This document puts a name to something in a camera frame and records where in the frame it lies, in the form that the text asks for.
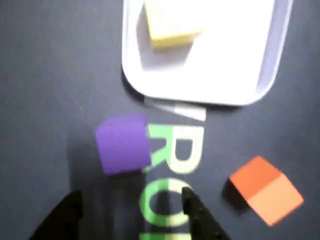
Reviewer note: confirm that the white tray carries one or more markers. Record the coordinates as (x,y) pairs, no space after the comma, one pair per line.
(225,70)

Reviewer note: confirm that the orange block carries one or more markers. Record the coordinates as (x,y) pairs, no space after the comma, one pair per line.
(265,190)

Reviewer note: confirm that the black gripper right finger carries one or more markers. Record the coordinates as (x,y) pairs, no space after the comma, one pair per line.
(202,222)

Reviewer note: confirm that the dark mat with ROBO print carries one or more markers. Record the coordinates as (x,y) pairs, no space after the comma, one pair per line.
(50,75)

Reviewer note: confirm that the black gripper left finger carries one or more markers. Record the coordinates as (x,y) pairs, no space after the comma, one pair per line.
(62,220)

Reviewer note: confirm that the purple block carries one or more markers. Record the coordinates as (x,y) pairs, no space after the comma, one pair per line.
(122,145)

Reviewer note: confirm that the yellow block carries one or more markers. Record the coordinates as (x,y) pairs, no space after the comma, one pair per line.
(172,25)

